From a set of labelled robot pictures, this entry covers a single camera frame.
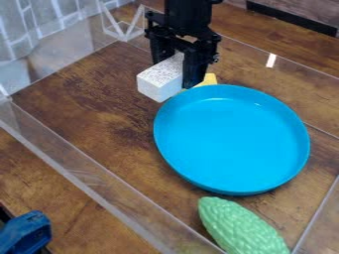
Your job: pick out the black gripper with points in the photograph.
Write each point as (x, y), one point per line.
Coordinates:
(180, 29)

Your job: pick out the white speckled foam block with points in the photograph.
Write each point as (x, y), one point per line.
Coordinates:
(160, 81)

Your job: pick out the blue round tray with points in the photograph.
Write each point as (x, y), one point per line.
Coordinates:
(231, 139)

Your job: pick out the yellow rectangular box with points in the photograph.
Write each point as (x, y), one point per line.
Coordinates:
(210, 79)

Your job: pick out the white grid curtain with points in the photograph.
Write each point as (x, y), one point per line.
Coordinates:
(29, 20)

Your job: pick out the green bitter gourd toy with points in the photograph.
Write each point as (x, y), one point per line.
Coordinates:
(240, 232)

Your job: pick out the clear acrylic enclosure wall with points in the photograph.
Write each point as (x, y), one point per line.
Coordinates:
(77, 153)

